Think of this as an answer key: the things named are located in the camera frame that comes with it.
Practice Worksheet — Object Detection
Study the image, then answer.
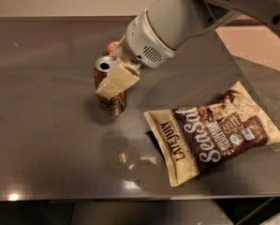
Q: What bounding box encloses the red apple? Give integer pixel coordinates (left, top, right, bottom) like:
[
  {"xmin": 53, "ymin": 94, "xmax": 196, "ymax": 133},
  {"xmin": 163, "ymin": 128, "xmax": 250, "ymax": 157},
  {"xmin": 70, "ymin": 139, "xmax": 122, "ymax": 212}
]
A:
[{"xmin": 106, "ymin": 41, "xmax": 118, "ymax": 55}]

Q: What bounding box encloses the Late July chips bag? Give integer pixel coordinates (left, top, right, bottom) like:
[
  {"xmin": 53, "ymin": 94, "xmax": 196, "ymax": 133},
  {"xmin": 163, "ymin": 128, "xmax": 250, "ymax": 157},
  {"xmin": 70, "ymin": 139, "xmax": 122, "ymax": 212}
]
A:
[{"xmin": 144, "ymin": 82, "xmax": 280, "ymax": 187}]

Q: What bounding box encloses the orange soda can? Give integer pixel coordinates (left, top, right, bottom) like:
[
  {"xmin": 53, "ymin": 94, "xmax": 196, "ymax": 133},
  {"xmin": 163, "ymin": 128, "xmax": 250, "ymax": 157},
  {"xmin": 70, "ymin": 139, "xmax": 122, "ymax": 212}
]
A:
[{"xmin": 94, "ymin": 55, "xmax": 126, "ymax": 115}]

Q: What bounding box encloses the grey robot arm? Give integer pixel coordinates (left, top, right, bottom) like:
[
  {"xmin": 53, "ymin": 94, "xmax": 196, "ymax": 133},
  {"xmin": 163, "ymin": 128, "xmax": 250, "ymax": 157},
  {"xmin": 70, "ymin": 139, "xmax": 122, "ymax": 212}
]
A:
[{"xmin": 96, "ymin": 0, "xmax": 280, "ymax": 99}]

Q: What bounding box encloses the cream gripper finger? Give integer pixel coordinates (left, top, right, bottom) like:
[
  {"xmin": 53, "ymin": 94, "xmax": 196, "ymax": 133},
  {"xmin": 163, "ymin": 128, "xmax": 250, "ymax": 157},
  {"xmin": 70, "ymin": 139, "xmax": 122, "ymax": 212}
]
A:
[
  {"xmin": 111, "ymin": 40, "xmax": 124, "ymax": 59},
  {"xmin": 96, "ymin": 62, "xmax": 140, "ymax": 99}
]

